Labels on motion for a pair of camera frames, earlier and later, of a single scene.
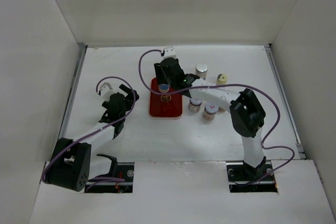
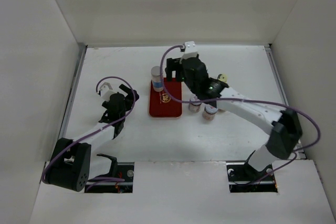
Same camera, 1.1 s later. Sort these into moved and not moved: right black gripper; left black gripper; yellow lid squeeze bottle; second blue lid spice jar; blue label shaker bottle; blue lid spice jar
Moved: blue label shaker bottle; right black gripper
Not moved: blue lid spice jar; second blue lid spice jar; left black gripper; yellow lid squeeze bottle
